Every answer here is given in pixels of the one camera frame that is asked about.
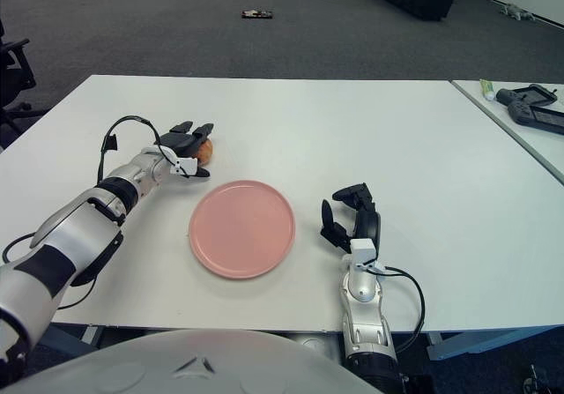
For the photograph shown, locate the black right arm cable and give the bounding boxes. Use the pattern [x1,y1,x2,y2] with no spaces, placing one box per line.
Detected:
[369,264,427,353]

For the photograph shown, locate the small grey robot toy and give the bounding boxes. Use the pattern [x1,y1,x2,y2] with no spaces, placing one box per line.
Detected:
[500,4,537,21]

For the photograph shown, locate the black office chair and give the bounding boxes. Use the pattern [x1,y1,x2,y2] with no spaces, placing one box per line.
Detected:
[0,17,48,133]

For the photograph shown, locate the black metal stand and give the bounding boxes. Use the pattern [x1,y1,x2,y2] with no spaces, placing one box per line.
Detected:
[522,364,564,394]

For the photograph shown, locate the pink round plate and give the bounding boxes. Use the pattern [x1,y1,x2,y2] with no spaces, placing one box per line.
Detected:
[189,180,296,279]

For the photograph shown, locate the red yellow apple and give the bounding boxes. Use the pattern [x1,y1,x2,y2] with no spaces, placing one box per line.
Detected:
[196,139,215,166]

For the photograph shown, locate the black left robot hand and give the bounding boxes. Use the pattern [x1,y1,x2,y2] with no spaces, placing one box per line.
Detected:
[158,121,216,179]

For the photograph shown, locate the grey black handheld controller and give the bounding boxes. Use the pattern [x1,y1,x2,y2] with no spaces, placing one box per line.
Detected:
[507,101,564,137]

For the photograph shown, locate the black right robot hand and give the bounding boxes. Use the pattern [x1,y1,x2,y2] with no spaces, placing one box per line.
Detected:
[320,182,382,266]

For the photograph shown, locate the silver robot torso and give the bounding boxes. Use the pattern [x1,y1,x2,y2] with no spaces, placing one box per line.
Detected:
[4,328,389,394]

